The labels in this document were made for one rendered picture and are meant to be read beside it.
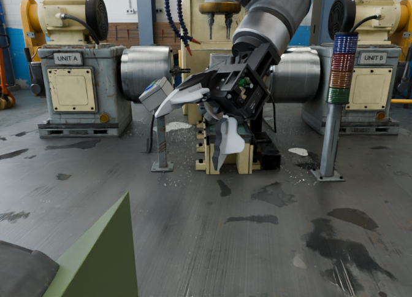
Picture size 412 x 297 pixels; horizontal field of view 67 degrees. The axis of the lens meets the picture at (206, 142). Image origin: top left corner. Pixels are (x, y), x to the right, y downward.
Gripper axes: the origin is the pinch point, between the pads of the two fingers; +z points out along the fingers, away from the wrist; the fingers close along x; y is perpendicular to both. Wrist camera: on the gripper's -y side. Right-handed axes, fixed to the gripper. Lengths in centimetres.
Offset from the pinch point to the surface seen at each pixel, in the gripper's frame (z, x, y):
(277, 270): 8.1, 27.5, 6.9
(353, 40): -51, 27, -1
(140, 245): 17.9, 14.3, -15.3
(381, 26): -95, 60, -17
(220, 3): -71, 18, -59
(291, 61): -68, 49, -40
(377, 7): -103, 57, -20
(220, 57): -43, 21, -41
